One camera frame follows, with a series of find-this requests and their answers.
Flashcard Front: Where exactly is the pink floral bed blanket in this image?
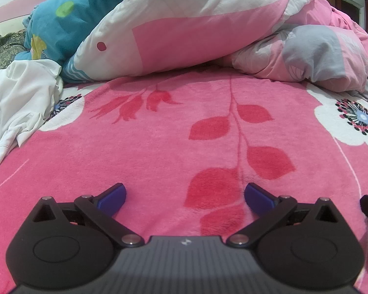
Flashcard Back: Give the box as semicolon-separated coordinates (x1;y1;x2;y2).
0;68;368;293

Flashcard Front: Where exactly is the dark patterned cloth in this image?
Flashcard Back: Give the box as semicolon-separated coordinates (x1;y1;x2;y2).
0;29;26;69

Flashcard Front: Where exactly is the pink white blue duvet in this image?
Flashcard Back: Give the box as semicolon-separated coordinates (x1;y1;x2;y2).
18;0;368;100

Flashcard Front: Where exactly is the white shirt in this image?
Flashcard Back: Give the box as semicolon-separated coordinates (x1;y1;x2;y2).
0;60;64;164

